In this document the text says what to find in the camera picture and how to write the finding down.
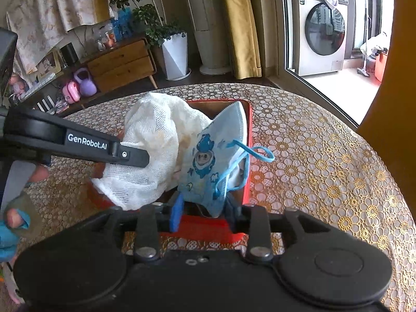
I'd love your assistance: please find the red metal tin box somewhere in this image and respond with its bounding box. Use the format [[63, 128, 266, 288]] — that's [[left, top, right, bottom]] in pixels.
[[87, 99, 252, 244]]

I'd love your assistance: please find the blue cartoon face mask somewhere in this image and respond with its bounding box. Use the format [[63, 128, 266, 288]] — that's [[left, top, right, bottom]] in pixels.
[[178, 101, 274, 218]]

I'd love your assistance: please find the white mesh laundry bag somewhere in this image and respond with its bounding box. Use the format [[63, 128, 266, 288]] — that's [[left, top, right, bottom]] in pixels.
[[92, 92, 212, 210]]

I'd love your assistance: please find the hand with blue glove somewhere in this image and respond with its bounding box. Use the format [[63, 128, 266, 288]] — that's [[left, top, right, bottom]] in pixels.
[[1, 161, 48, 263]]

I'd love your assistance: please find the floral hanging cloth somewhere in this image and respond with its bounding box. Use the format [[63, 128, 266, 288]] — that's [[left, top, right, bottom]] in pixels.
[[6, 0, 114, 74]]

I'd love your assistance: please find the pink toy bag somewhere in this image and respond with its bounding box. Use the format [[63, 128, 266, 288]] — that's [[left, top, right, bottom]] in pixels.
[[62, 80, 81, 104]]

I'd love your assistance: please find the purple kettlebell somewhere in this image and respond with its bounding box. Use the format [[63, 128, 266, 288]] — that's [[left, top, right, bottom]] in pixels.
[[73, 68, 97, 97]]

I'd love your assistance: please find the wooden drawer cabinet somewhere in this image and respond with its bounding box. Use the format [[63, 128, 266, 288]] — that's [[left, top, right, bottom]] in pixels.
[[86, 37, 158, 94]]

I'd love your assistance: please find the white planter with plant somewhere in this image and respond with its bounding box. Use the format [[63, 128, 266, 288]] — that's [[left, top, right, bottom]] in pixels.
[[109, 0, 191, 81]]

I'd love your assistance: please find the yellow curtain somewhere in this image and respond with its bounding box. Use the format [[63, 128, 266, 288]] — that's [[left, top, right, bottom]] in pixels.
[[223, 0, 262, 80]]

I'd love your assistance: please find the tan leather chair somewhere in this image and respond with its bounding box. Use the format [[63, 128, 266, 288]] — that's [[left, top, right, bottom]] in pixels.
[[357, 0, 415, 216]]

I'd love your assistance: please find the white washing machine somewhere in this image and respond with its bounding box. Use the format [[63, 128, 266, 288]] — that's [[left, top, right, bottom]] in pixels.
[[292, 0, 348, 77]]

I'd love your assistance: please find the white floor fan column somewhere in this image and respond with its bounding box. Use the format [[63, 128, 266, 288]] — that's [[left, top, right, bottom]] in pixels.
[[187, 0, 231, 75]]

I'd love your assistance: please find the red bucket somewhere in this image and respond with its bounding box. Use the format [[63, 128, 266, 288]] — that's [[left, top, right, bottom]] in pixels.
[[374, 51, 388, 82]]

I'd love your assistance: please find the picture frame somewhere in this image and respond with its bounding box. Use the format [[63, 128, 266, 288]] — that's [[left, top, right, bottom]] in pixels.
[[37, 49, 61, 80]]

